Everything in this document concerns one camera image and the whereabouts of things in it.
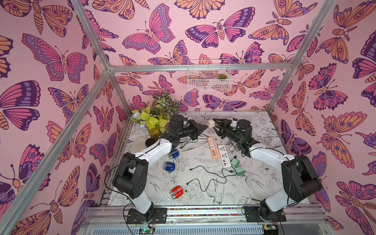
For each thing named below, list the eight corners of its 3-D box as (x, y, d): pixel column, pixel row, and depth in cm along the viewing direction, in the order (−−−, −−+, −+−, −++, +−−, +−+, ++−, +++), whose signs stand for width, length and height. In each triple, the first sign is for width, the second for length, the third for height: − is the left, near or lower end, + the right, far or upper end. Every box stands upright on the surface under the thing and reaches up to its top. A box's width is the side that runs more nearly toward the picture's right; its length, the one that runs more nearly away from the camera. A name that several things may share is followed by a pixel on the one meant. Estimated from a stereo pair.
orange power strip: (212, 159, 96) (212, 157, 93) (208, 139, 106) (208, 137, 103) (219, 159, 96) (220, 156, 93) (214, 139, 106) (215, 136, 103)
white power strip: (223, 168, 91) (224, 166, 89) (217, 147, 101) (217, 145, 99) (230, 167, 92) (231, 165, 89) (223, 146, 101) (224, 144, 99)
